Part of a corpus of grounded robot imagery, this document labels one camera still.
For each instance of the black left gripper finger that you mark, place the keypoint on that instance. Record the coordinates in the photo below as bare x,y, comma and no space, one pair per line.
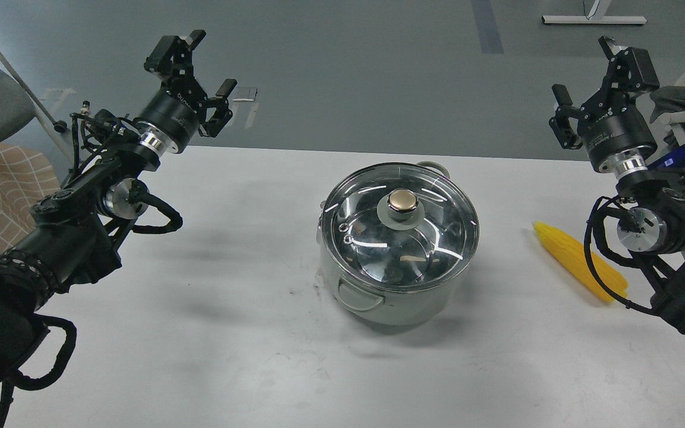
222,114
172,55

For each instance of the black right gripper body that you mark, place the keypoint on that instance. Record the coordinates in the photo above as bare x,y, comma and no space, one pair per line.
613,125

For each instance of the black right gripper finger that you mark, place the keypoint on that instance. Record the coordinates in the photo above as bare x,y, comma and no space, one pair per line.
629,69
560,123

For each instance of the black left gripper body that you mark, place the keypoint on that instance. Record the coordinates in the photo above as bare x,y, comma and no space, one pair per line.
174,115

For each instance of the yellow corn cob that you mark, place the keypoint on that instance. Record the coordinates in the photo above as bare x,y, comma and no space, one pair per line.
570,253

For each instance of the glass pot lid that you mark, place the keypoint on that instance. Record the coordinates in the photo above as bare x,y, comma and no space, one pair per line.
399,227

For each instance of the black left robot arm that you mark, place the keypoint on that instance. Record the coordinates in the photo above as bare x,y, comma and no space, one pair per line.
80,228

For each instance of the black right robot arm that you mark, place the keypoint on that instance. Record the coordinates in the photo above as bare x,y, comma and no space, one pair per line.
643,226

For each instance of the stainless steel pot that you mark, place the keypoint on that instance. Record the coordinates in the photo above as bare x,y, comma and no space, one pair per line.
379,306

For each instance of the white desk leg base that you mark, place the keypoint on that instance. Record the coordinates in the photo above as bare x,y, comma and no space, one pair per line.
595,15

